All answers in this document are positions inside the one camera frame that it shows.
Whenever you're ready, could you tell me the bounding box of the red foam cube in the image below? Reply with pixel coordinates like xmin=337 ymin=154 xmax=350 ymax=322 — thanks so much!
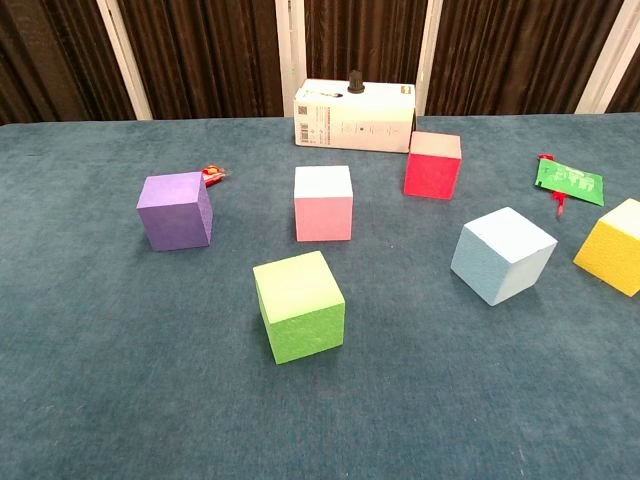
xmin=403 ymin=130 xmax=463 ymax=201

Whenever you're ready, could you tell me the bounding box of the purple foam cube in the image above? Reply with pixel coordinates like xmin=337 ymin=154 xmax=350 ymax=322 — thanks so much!
xmin=136 ymin=171 xmax=215 ymax=252

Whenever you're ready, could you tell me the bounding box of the yellow foam cube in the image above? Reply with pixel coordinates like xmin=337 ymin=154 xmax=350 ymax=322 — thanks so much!
xmin=572 ymin=197 xmax=640 ymax=298

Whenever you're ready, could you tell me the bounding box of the pink foam cube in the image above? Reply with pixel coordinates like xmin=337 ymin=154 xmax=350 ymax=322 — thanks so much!
xmin=293 ymin=165 xmax=355 ymax=243

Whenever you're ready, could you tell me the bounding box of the green foam cube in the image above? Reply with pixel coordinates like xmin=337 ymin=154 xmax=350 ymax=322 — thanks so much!
xmin=252 ymin=250 xmax=347 ymax=366

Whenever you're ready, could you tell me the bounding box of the white cardboard box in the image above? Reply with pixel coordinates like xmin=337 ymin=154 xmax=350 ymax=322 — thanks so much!
xmin=293 ymin=78 xmax=418 ymax=155

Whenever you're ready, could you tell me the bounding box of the red candy wrapper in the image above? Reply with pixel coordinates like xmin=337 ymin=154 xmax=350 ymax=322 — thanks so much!
xmin=200 ymin=163 xmax=233 ymax=188

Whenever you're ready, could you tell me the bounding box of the light blue foam cube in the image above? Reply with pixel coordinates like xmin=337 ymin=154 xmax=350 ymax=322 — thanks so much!
xmin=449 ymin=206 xmax=559 ymax=307

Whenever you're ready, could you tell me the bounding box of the small red ribbon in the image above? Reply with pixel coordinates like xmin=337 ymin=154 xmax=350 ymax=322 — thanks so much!
xmin=537 ymin=153 xmax=571 ymax=219

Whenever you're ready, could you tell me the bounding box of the teal felt table cover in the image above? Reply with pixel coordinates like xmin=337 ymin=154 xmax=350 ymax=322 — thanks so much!
xmin=0 ymin=113 xmax=640 ymax=480

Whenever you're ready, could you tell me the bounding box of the green sachet packet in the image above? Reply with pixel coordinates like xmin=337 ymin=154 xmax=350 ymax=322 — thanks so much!
xmin=534 ymin=157 xmax=606 ymax=207

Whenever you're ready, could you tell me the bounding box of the white frame post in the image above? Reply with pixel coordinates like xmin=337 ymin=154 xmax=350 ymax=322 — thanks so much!
xmin=96 ymin=0 xmax=154 ymax=121
xmin=574 ymin=0 xmax=640 ymax=115
xmin=274 ymin=0 xmax=308 ymax=119
xmin=415 ymin=0 xmax=444 ymax=117

